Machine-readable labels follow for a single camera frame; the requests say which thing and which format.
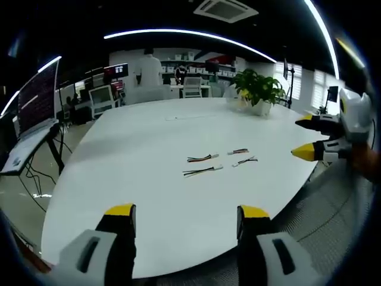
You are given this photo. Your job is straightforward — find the JST connector with multicoloured wires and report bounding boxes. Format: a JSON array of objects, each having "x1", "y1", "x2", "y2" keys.
[{"x1": 186, "y1": 153, "x2": 220, "y2": 163}]

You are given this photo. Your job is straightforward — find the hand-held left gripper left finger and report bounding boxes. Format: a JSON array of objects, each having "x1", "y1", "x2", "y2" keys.
[{"x1": 51, "y1": 203, "x2": 137, "y2": 286}]

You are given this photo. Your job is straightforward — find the white office chair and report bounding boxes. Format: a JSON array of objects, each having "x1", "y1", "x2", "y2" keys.
[{"x1": 181, "y1": 76, "x2": 204, "y2": 98}]

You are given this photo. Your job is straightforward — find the potted green plant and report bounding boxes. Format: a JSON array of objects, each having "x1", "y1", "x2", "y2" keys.
[{"x1": 231, "y1": 68, "x2": 286, "y2": 116}]

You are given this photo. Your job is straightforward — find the large monitor screen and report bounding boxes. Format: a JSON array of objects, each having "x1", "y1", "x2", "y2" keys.
[{"x1": 17, "y1": 58, "x2": 60, "y2": 138}]

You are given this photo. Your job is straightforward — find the red-lit monitor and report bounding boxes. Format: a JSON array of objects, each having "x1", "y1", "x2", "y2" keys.
[{"x1": 103, "y1": 63, "x2": 129, "y2": 80}]

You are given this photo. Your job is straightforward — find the JST connector with long dark wires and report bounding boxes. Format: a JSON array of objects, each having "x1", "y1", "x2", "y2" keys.
[{"x1": 182, "y1": 164, "x2": 224, "y2": 177}]

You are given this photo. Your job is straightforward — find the ceiling air conditioner vent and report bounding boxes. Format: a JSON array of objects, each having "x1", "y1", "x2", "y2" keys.
[{"x1": 193, "y1": 0, "x2": 259, "y2": 23}]

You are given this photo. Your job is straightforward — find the white side desk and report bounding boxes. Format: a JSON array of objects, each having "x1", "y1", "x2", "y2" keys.
[{"x1": 0, "y1": 119, "x2": 65, "y2": 179}]

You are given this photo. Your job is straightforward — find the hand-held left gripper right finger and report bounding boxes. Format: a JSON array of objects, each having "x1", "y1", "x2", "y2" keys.
[{"x1": 237, "y1": 204, "x2": 324, "y2": 286}]

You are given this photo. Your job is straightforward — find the JST connector with short black wires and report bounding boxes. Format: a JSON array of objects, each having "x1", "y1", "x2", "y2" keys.
[{"x1": 232, "y1": 156, "x2": 258, "y2": 167}]

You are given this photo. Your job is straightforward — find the white shelving with boxes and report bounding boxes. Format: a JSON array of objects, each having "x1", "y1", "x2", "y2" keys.
[{"x1": 160, "y1": 52, "x2": 239, "y2": 83}]

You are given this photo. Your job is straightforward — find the black camera tripod stand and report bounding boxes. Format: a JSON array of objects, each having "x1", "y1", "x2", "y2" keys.
[{"x1": 282, "y1": 58, "x2": 296, "y2": 108}]

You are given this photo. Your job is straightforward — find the white cabinet machine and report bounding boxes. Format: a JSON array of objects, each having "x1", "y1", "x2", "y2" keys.
[{"x1": 88, "y1": 84, "x2": 117, "y2": 117}]

